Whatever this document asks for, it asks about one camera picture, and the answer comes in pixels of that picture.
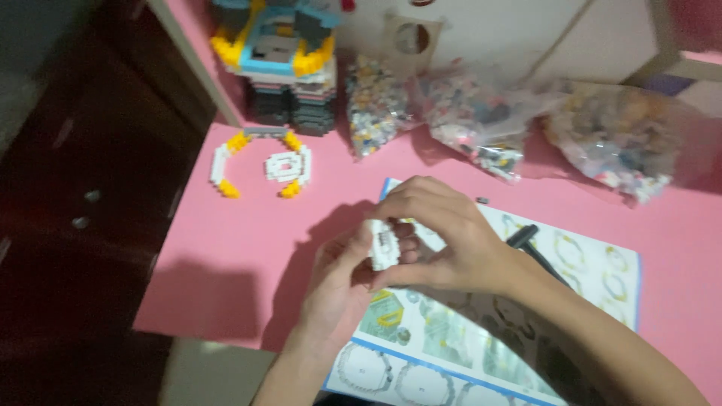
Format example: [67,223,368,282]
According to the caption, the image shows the bag of pink grey bricks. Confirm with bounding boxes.
[420,70,559,184]

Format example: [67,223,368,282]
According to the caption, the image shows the large bag of brown bricks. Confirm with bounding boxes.
[541,82,686,205]

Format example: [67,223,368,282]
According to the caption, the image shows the black brick separator tool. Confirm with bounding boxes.
[506,224,572,287]

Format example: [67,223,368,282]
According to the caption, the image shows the dark brown wooden cabinet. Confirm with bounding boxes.
[0,0,218,406]

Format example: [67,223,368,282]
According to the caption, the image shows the person's left hand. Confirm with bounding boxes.
[301,221,422,342]

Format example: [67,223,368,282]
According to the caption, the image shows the white and yellow brick ring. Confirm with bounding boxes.
[209,127,305,199]

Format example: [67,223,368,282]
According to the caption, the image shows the beige card with round hole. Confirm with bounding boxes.
[382,12,443,77]

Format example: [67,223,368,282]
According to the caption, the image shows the printed instruction sheet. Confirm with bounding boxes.
[323,178,642,406]

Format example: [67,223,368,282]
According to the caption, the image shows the small bag of mixed bricks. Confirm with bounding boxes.
[345,54,421,160]

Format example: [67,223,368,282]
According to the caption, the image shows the tall colourful brick model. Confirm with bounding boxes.
[210,0,343,137]

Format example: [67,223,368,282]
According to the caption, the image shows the person's right hand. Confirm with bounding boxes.
[369,176,522,294]

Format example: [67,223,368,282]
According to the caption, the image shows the white brick assembly piece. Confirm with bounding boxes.
[369,219,402,273]

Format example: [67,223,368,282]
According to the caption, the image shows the white octagonal brick plate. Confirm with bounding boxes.
[264,145,312,186]

